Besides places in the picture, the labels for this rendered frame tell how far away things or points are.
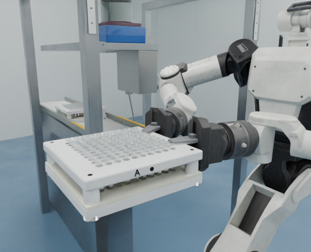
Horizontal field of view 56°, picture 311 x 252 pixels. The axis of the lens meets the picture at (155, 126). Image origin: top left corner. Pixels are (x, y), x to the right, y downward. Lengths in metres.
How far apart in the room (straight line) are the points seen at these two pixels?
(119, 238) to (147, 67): 0.96
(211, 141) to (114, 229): 1.17
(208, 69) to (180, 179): 0.64
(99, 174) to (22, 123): 4.37
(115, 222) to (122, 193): 1.19
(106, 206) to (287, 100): 0.64
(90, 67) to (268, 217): 0.82
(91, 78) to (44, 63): 3.69
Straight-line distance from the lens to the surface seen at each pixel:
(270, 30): 4.67
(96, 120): 1.22
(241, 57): 1.09
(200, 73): 1.13
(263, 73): 0.98
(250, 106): 1.78
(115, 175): 0.48
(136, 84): 1.38
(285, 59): 0.95
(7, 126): 4.77
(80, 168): 0.50
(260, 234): 1.01
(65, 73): 4.99
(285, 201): 1.00
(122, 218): 1.71
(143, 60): 1.37
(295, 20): 1.01
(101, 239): 1.45
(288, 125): 0.72
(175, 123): 0.80
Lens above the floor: 1.23
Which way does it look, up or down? 14 degrees down
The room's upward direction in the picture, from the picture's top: straight up
